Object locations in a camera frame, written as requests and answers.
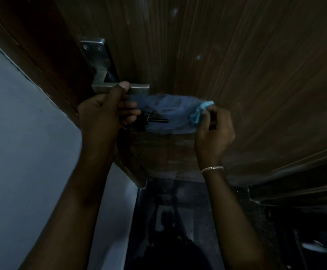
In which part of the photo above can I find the brown wooden door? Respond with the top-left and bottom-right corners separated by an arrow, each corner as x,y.
51,0 -> 327,189

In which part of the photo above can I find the person's left forearm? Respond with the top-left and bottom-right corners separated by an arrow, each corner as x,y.
19,154 -> 117,270

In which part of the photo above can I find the person's left hand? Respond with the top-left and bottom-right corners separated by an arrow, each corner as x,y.
77,81 -> 142,160

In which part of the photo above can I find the dark wooden panel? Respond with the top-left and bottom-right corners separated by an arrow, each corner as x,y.
248,159 -> 327,207

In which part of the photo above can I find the dark wooden door frame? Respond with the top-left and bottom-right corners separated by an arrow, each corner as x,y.
0,0 -> 148,189

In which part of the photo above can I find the blue cleaning cloth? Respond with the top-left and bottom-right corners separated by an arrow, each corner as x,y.
128,93 -> 215,135

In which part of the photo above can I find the person's right hand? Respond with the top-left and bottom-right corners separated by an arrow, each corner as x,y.
194,105 -> 236,170

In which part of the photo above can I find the silver bracelet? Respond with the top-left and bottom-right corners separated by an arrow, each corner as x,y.
201,166 -> 225,174

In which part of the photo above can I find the person's right forearm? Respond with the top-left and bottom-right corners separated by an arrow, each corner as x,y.
202,167 -> 269,270

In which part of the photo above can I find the black key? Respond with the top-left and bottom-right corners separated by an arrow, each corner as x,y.
143,113 -> 170,127

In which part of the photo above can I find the silver metal door handle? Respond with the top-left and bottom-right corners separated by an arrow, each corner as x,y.
80,38 -> 150,95

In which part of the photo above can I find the small white object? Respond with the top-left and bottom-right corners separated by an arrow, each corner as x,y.
301,240 -> 327,254

